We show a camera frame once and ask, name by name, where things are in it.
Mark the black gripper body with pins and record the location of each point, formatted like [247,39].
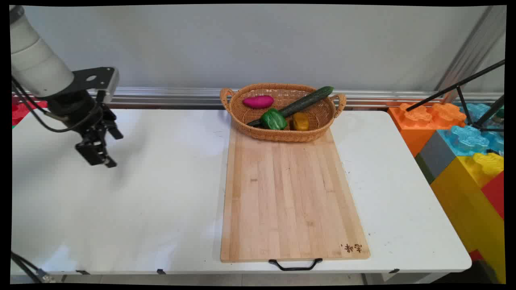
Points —
[74,108]

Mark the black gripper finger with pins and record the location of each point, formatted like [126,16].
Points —
[112,125]
[96,153]

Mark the dark green cucumber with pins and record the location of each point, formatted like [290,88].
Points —
[306,102]

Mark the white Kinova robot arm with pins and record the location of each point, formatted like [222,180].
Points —
[36,60]

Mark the black stand leg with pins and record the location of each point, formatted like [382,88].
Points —
[24,264]

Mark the purple sweet potato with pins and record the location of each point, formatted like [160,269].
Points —
[258,102]

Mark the green bell pepper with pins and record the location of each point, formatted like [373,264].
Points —
[274,119]

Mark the yellow bell pepper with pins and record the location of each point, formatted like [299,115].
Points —
[300,121]

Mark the orange giant toy block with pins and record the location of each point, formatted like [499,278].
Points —
[411,133]

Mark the grey giant toy block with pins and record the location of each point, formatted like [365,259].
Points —
[437,155]

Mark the black tripod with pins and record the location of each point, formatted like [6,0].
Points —
[458,85]

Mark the blue giant toy block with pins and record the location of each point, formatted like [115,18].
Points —
[463,141]

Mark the yellow giant toy block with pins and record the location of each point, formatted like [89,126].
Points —
[463,201]

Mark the red giant toy block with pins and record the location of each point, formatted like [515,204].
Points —
[496,193]

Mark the black silver wrist camera bracket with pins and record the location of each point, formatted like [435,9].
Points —
[92,78]

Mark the aluminium rail along wall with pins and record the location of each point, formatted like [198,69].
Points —
[169,96]

